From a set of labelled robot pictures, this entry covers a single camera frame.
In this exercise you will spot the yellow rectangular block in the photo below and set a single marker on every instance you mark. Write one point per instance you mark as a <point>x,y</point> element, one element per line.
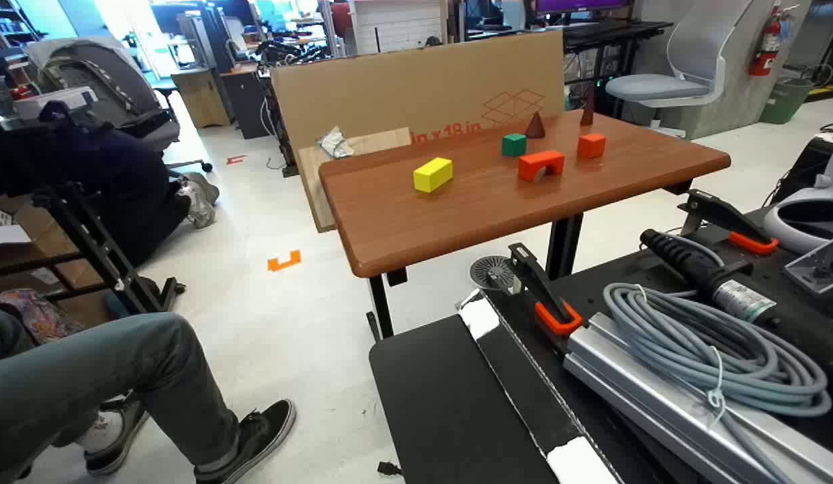
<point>434,175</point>

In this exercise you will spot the dark brown cone block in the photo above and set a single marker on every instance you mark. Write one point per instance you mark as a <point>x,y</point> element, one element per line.
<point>587,114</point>

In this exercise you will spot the white office chair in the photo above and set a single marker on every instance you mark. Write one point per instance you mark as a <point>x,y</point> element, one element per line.
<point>696,63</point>

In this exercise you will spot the black folding stand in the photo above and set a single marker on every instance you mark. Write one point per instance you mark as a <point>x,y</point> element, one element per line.
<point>98,248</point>

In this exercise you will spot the orange cube block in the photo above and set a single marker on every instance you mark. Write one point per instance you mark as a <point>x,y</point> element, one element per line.
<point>592,145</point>

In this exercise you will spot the orange arch block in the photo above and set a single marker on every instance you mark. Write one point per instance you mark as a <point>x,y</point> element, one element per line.
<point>540,162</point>

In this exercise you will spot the brown pyramid block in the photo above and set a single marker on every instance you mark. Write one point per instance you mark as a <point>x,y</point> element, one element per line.
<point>535,127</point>

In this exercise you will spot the black cylindrical tool handle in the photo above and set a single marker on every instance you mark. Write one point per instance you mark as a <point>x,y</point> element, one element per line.
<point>704,270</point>

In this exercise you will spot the orange floor tape marker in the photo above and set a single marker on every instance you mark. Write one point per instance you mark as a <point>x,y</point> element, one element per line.
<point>287,261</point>

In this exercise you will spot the black foreground table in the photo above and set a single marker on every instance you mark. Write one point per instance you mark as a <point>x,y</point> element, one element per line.
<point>481,414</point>

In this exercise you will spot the black sneaker shoe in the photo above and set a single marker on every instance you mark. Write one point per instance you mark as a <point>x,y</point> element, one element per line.
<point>258,435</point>

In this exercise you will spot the large cardboard sheet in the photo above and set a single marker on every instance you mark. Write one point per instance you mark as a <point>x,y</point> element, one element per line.
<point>430,91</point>

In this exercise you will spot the silver aluminium extrusion rail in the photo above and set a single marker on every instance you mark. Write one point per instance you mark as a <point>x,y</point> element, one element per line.
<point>684,422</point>

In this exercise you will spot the orange black bar clamp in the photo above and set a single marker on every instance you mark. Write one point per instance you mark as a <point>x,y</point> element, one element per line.
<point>520,271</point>

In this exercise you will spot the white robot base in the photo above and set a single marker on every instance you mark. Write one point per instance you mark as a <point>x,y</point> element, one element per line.
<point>802,211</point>

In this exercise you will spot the red fire extinguisher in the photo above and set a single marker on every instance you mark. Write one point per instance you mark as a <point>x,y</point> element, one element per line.
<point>766,43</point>

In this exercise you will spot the person in dark shirt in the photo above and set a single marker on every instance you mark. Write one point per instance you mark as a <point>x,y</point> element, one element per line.
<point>125,181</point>

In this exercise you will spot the black orange handled tool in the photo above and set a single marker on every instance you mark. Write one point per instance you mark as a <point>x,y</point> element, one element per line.
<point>742,231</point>

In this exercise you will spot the seated person grey trousers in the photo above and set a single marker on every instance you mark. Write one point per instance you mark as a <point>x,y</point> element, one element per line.
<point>98,388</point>

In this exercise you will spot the brown wooden table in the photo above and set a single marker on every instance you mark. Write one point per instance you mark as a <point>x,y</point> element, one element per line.
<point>389,226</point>

